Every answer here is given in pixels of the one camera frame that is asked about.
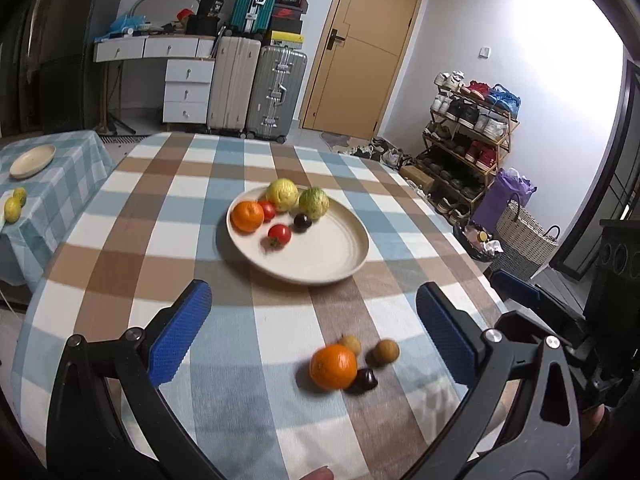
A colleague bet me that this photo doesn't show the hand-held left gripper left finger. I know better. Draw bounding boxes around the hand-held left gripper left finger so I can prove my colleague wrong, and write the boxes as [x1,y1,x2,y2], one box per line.
[46,279,226,480]

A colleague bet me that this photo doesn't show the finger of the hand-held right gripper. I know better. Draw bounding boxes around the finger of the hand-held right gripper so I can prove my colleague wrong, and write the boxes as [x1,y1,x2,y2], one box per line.
[495,310,576,356]
[489,269,587,332]

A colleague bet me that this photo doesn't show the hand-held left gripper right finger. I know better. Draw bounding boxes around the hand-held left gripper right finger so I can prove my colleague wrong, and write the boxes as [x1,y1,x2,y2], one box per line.
[400,282,583,480]

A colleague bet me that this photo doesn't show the orange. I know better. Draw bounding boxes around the orange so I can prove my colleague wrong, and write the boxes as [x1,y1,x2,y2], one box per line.
[230,201,265,234]
[309,344,359,391]

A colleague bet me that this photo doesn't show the large cream plate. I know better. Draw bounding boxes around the large cream plate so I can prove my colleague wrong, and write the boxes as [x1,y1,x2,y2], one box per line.
[226,185,370,286]

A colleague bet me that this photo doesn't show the yellow citrus fruit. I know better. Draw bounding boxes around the yellow citrus fruit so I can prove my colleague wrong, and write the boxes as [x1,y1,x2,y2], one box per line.
[265,178,300,212]

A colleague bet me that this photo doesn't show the green bumpy citrus fruit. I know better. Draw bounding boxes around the green bumpy citrus fruit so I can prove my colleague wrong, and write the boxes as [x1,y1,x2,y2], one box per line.
[298,186,331,220]

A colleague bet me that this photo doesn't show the person's right hand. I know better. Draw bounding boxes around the person's right hand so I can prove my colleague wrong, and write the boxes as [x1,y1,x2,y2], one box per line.
[580,405,608,453]

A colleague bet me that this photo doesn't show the black basket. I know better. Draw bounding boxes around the black basket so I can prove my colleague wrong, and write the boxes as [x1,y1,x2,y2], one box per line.
[452,220,503,262]

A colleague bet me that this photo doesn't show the purple bag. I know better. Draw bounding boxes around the purple bag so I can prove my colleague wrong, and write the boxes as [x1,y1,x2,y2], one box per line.
[472,167,537,233]

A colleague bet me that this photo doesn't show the wooden shoe rack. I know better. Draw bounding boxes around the wooden shoe rack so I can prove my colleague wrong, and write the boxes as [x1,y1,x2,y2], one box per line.
[421,87,521,221]

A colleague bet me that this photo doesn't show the brown cardboard box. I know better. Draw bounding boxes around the brown cardboard box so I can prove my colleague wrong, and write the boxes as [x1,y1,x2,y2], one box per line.
[398,164,435,191]

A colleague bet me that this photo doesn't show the rows of assorted shoes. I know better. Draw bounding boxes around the rows of assorted shoes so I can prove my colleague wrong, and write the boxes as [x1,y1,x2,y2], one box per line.
[430,71,516,211]

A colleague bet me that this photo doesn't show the pile of loose shoes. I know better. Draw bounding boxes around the pile of loose shoes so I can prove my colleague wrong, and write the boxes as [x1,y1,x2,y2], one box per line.
[340,137,431,196]

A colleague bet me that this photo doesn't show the pale blue checked tablecloth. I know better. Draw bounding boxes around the pale blue checked tablecloth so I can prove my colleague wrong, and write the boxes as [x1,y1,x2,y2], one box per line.
[0,130,117,286]

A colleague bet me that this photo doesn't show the small cream plate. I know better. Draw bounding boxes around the small cream plate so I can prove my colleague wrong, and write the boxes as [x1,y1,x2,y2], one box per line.
[9,144,57,179]

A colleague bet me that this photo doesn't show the white desk with drawers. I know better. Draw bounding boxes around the white desk with drawers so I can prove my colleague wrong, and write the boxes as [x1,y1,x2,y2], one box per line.
[94,35,217,131]

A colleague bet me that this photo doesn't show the beige suitcase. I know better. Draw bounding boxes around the beige suitcase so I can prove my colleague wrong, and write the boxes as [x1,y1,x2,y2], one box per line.
[206,35,262,136]

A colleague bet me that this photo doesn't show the silver suitcase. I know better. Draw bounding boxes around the silver suitcase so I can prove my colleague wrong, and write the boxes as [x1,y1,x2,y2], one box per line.
[245,45,308,142]

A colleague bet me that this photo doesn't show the wooden door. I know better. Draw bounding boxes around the wooden door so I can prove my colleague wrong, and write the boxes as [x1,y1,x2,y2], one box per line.
[298,0,430,141]

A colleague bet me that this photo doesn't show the dark grey fridge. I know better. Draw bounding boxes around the dark grey fridge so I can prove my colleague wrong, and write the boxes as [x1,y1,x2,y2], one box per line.
[40,0,131,133]

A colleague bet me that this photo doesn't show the black storage box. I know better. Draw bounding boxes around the black storage box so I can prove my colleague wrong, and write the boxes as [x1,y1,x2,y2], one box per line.
[186,14,221,37]

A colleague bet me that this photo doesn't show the yellow shoe box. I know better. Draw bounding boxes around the yellow shoe box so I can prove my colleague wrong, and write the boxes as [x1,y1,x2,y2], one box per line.
[265,30,305,50]

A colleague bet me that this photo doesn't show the blue plastic bag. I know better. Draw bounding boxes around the blue plastic bag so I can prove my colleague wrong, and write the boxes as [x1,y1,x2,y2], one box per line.
[109,12,146,36]

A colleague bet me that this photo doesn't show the black glass wardrobe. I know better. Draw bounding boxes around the black glass wardrobe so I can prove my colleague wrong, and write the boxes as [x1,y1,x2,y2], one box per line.
[0,0,56,136]

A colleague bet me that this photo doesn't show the woven basket with handles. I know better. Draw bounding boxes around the woven basket with handles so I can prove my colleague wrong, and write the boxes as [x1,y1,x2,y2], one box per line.
[492,199,561,281]

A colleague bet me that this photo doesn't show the black sliding door frame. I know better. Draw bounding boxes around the black sliding door frame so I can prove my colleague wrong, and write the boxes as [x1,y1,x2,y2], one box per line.
[550,57,640,281]

